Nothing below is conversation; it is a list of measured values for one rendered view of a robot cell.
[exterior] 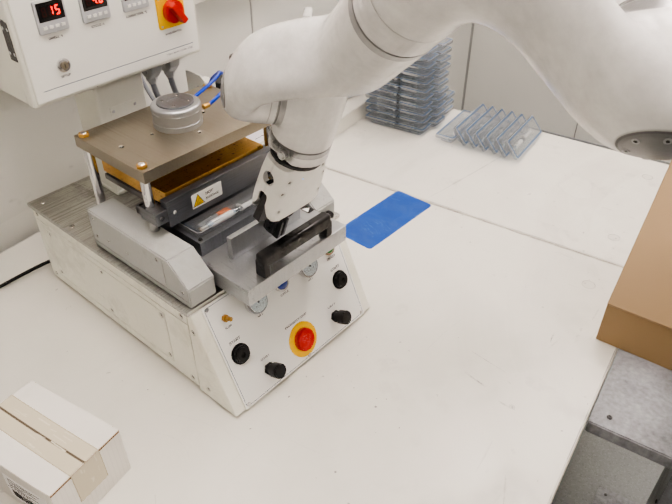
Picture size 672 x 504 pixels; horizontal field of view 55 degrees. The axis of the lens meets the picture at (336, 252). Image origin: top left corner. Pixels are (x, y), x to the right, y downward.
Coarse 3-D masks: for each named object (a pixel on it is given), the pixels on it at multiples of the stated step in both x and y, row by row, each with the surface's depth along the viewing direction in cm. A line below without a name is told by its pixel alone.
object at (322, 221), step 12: (324, 216) 101; (300, 228) 98; (312, 228) 99; (324, 228) 101; (288, 240) 96; (300, 240) 98; (264, 252) 93; (276, 252) 94; (288, 252) 96; (264, 264) 93; (264, 276) 94
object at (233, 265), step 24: (312, 216) 108; (240, 240) 98; (264, 240) 102; (312, 240) 102; (336, 240) 105; (216, 264) 98; (240, 264) 98; (288, 264) 98; (240, 288) 94; (264, 288) 95
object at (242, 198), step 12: (240, 192) 107; (252, 192) 107; (216, 204) 105; (228, 204) 105; (240, 204) 105; (192, 216) 102; (204, 216) 102; (216, 216) 102; (192, 228) 99; (204, 228) 99
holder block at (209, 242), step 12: (240, 216) 103; (252, 216) 104; (168, 228) 102; (180, 228) 101; (228, 228) 101; (240, 228) 103; (192, 240) 99; (204, 240) 98; (216, 240) 100; (204, 252) 99
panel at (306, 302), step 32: (288, 288) 108; (320, 288) 113; (352, 288) 118; (224, 320) 99; (256, 320) 103; (288, 320) 108; (320, 320) 113; (352, 320) 118; (224, 352) 99; (256, 352) 104; (288, 352) 108; (256, 384) 104
